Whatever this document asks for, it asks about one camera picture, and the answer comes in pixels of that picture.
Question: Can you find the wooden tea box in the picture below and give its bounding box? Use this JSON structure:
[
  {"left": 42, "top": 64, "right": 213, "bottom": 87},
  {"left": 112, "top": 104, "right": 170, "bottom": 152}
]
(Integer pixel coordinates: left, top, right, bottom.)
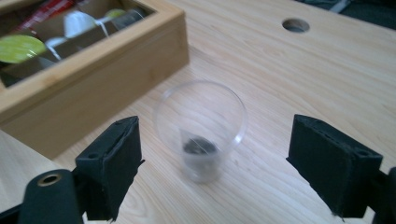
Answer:
[{"left": 0, "top": 0, "right": 191, "bottom": 161}]

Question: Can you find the green capsule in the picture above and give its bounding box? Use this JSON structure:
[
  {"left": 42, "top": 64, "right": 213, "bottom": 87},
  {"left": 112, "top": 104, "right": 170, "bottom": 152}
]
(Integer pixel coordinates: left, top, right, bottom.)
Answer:
[
  {"left": 104, "top": 7, "right": 128, "bottom": 20},
  {"left": 0, "top": 34, "right": 48, "bottom": 65}
]

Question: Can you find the dark tea sachet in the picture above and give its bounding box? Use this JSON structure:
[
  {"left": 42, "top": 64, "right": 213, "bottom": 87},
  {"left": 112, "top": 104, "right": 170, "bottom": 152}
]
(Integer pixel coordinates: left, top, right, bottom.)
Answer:
[{"left": 179, "top": 130, "right": 219, "bottom": 157}]

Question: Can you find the white capsule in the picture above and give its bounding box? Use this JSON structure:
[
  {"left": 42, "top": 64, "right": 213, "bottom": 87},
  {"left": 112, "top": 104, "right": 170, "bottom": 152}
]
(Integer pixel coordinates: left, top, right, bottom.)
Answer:
[{"left": 63, "top": 10, "right": 98, "bottom": 39}]

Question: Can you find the clear plastic cup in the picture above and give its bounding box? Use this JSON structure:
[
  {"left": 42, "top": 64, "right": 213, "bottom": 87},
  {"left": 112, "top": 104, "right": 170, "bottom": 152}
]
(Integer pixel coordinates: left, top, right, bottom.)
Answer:
[{"left": 152, "top": 79, "right": 248, "bottom": 184}]

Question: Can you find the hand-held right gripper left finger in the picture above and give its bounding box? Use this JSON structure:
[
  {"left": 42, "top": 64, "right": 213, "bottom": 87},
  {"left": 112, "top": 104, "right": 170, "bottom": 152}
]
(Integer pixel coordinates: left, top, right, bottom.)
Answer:
[{"left": 75, "top": 115, "right": 146, "bottom": 222}]

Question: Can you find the bundle of red stick packets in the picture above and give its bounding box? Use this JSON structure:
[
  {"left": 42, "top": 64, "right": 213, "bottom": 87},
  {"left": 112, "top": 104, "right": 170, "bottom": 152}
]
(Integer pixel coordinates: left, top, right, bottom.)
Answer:
[{"left": 13, "top": 0, "right": 77, "bottom": 33}]

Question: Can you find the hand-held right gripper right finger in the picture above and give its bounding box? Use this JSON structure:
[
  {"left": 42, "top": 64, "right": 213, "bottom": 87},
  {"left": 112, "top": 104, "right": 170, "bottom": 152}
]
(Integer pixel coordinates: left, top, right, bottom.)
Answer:
[{"left": 286, "top": 113, "right": 384, "bottom": 219}]

